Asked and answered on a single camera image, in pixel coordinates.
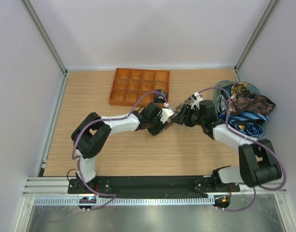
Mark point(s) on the orange compartment tray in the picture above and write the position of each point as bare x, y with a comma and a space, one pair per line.
130, 85

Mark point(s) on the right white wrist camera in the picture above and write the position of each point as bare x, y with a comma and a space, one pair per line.
197, 98

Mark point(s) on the white slotted cable duct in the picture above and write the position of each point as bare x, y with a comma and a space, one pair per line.
88, 200

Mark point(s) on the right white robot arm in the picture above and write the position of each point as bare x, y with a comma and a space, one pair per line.
258, 163

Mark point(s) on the grey patterned tie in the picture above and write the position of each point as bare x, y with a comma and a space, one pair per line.
222, 104

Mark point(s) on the dark brown paisley tie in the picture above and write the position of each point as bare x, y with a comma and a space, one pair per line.
252, 103

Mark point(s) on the gold patterned tie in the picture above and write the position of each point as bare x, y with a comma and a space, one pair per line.
238, 88

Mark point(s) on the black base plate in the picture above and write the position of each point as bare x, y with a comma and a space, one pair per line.
160, 187

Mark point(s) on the blue striped tie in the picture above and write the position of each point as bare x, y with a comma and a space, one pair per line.
248, 123

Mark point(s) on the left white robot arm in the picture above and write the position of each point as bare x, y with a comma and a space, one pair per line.
90, 136

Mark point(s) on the brown floral tie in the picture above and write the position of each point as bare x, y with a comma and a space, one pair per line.
188, 101

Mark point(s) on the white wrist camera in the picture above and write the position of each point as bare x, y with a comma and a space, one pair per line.
197, 98
166, 113

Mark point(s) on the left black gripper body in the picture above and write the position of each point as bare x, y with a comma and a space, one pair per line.
155, 124

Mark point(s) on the aluminium frame rail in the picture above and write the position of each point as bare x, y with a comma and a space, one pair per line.
45, 186

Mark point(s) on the dark green tie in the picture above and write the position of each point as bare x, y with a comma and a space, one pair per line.
227, 91

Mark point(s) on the rolled dark floral tie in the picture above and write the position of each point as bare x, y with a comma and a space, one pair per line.
160, 96

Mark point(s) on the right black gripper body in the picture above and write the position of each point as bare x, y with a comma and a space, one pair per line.
199, 120

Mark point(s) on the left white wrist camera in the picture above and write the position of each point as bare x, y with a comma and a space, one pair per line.
166, 113

